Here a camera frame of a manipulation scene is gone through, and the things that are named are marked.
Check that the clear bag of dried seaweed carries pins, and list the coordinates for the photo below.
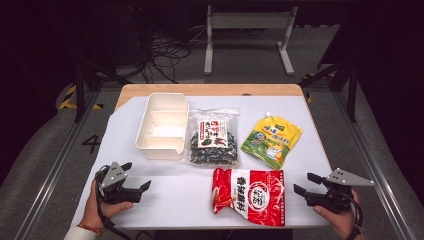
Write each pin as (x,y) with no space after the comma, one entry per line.
(213,140)

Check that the aluminium floor rail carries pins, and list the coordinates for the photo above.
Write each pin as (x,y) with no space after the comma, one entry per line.
(373,160)
(50,170)

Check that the white plastic storage box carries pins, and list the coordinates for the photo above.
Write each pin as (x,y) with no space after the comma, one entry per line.
(163,126)

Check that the black metal frame stand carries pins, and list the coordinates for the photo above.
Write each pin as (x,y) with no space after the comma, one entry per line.
(79,83)
(351,86)

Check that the white metal stand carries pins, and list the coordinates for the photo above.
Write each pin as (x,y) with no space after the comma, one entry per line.
(248,20)

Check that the yellow green spout pouch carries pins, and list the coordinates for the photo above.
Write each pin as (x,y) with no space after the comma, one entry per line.
(271,140)

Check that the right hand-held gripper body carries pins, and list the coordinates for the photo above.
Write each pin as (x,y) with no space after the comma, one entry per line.
(333,195)

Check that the person's left hand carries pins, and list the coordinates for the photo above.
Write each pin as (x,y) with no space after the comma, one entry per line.
(95,208)

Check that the white table mat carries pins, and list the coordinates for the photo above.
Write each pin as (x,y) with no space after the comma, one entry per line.
(186,196)

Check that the red white snack bag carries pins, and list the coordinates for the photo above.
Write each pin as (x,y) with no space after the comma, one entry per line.
(253,196)

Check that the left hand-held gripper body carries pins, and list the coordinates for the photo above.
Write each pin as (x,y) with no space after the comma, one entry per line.
(115,191)

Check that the person's right hand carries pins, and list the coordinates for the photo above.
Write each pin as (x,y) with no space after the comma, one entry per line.
(340,221)

